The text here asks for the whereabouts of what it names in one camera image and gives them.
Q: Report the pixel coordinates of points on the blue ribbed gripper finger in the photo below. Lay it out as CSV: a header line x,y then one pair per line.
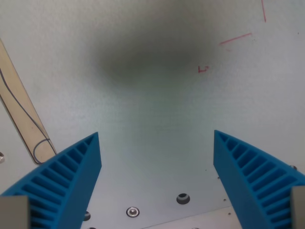
x,y
250,176
64,181

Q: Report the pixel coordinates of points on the silver socket head screw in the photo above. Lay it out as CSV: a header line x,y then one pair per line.
x,y
132,211
1,157

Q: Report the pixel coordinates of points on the light wooden strip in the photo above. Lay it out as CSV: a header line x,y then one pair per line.
x,y
22,105

